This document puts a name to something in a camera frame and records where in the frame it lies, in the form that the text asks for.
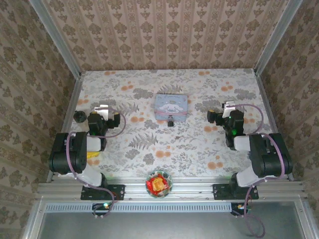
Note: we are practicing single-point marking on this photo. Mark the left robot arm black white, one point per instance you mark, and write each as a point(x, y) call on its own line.
point(67, 154)

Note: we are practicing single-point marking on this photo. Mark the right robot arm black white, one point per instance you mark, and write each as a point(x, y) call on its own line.
point(269, 154)

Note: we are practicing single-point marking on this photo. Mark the black padlock silver shackle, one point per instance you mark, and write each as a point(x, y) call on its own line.
point(171, 122)

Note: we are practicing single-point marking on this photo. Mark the black round cap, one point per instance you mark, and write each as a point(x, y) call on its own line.
point(79, 116)

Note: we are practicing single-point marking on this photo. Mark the yellow paper piece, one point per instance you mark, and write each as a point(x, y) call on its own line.
point(91, 155)

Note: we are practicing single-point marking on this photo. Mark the blue cartoon tin box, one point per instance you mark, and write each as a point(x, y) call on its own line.
point(171, 105)

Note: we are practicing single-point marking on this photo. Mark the floral patterned table cover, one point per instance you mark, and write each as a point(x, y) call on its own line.
point(159, 152)

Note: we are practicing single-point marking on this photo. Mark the red wrapped candy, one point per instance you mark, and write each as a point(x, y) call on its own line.
point(150, 184)

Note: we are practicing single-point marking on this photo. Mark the orange wrapped candy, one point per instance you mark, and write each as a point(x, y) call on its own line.
point(159, 185)

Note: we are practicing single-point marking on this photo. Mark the small bowl with candy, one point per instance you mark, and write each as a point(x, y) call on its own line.
point(149, 193)

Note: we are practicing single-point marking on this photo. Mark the small circuit board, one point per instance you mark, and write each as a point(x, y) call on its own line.
point(102, 206)
point(240, 207)

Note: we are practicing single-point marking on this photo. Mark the grey metal panel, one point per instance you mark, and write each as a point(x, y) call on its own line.
point(162, 225)

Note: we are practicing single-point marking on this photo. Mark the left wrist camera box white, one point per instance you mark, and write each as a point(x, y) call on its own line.
point(101, 110)

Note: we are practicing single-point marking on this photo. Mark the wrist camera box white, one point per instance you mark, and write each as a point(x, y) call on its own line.
point(228, 105)
point(101, 110)

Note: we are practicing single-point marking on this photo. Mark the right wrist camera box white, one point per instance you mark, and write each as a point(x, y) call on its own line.
point(228, 105)

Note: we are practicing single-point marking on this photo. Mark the aluminium side rail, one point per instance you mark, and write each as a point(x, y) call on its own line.
point(71, 104)
point(268, 104)

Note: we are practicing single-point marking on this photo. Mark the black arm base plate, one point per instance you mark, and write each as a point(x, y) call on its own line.
point(117, 192)
point(220, 191)

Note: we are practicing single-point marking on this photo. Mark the wide aluminium mounting rail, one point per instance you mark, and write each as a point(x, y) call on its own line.
point(189, 191)

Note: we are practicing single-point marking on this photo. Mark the aluminium frame post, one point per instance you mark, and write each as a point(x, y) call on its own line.
point(276, 37)
point(56, 37)

